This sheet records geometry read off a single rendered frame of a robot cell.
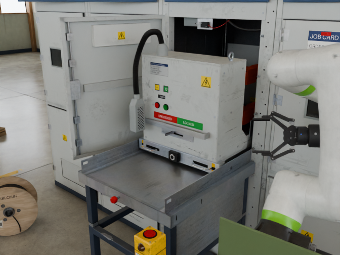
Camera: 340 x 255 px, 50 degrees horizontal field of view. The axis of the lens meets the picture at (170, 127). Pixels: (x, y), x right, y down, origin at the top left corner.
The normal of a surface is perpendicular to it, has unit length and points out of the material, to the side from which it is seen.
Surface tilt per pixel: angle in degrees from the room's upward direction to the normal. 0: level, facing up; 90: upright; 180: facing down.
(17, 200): 90
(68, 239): 0
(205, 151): 90
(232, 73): 90
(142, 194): 0
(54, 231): 0
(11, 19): 90
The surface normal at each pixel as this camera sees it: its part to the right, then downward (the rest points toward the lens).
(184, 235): 0.75, 0.22
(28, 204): 0.34, 0.31
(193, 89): -0.66, 0.25
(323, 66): -0.80, 0.08
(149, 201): 0.00, -0.95
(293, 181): -0.61, -0.56
